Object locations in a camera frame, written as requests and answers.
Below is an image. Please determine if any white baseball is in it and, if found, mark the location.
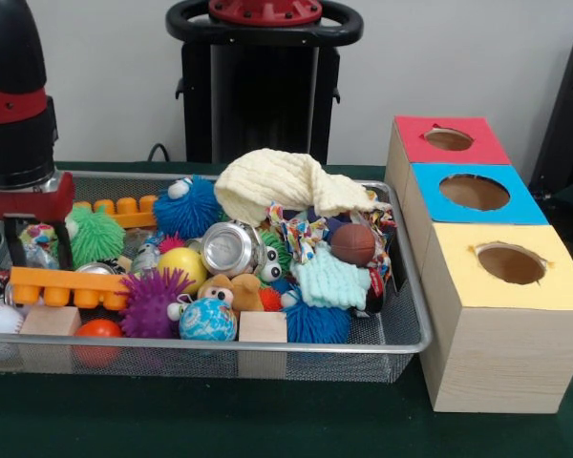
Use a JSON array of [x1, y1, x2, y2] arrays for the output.
[[0, 303, 26, 335]]

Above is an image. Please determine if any shallow silver mesh bin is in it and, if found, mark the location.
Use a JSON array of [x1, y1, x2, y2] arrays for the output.
[[0, 170, 434, 385]]

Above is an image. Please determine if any orange toy building brick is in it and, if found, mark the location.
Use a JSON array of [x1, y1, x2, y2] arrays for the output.
[[9, 266, 130, 311]]

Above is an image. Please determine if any green spiky ball with eyes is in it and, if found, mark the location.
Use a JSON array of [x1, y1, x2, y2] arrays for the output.
[[65, 204, 127, 270]]

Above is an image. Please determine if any purple spiky ball with eyes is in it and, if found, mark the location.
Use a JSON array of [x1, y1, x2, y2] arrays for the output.
[[118, 267, 197, 340]]

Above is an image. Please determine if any wooden box with three holes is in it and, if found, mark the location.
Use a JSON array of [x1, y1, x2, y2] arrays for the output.
[[384, 115, 573, 414]]

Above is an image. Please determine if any dark green table cloth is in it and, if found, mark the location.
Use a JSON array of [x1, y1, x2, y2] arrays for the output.
[[0, 160, 573, 458]]

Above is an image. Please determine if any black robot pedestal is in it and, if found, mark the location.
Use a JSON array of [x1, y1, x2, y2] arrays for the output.
[[165, 0, 364, 166]]

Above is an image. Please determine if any red orange ball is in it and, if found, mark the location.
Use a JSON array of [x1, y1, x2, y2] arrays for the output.
[[74, 319, 124, 369]]

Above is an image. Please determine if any black looped cable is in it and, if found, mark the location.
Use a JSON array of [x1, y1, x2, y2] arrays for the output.
[[146, 142, 172, 163]]

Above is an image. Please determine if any brown toy football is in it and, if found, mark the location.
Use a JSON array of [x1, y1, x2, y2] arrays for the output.
[[330, 223, 376, 267]]

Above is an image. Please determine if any blue spiky rubber ball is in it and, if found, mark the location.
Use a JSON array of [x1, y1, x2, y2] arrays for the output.
[[152, 175, 223, 239]]

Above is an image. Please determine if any smooth yellow ball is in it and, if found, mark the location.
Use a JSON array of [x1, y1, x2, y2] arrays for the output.
[[157, 247, 209, 295]]

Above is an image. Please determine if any black upright panel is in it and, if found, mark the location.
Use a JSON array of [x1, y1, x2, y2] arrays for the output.
[[528, 31, 573, 192]]

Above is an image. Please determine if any cream knitted cloth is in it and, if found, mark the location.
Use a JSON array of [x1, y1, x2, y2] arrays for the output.
[[214, 148, 393, 225]]

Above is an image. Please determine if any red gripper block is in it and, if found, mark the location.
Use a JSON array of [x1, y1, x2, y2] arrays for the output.
[[0, 171, 76, 271]]

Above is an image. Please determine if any blue white patterned ball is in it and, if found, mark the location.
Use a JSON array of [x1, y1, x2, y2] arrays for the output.
[[179, 298, 239, 343]]

